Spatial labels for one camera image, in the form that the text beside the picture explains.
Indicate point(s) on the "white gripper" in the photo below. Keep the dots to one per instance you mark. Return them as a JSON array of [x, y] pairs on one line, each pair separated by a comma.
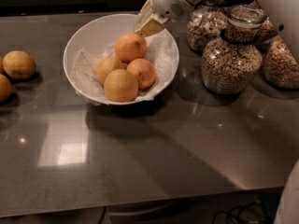
[[169, 1]]

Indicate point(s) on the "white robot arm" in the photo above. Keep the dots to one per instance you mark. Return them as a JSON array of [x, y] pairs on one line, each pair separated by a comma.
[[284, 15]]

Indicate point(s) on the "white bowl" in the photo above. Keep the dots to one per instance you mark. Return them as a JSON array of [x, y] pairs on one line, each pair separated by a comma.
[[90, 34]]

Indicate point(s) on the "white paper liner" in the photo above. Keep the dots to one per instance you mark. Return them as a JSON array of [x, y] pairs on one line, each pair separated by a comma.
[[85, 75]]

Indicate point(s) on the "back left glass jar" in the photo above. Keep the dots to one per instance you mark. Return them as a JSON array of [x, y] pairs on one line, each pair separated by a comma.
[[205, 23]]

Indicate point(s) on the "front glass cereal jar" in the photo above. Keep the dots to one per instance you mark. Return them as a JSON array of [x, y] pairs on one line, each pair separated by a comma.
[[228, 63]]

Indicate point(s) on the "back right glass jar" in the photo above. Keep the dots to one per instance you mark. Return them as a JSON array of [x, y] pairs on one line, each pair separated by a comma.
[[264, 30]]

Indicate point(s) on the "large orange on table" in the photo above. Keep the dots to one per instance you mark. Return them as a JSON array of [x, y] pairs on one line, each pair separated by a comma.
[[19, 64]]

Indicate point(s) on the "right colourful cereal jar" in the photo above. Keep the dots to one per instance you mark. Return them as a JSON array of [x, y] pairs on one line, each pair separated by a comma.
[[279, 67]]

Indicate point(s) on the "black box under table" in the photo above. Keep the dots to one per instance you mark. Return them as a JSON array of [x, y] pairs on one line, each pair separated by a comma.
[[270, 202]]

